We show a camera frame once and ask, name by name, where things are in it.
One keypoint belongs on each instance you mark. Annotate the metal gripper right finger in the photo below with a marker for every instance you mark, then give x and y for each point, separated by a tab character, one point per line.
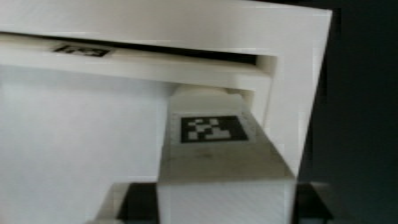
318	208

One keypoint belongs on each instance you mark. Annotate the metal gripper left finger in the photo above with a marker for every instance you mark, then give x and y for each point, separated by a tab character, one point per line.
129	205

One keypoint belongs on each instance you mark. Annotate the white square table top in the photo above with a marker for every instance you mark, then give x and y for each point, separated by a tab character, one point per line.
83	95

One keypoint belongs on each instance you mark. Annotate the white workspace frame wall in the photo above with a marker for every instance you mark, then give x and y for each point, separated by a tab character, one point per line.
243	27

